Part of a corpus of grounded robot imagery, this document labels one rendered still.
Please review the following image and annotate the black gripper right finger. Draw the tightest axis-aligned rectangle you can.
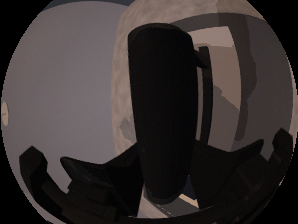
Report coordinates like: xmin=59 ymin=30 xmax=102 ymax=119
xmin=189 ymin=139 xmax=263 ymax=210

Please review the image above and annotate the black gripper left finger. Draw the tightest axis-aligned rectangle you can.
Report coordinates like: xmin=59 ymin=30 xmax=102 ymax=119
xmin=60 ymin=143 xmax=144 ymax=217

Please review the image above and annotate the tan square tile with black center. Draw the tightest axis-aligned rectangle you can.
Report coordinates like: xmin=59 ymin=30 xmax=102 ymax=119
xmin=180 ymin=176 xmax=198 ymax=208

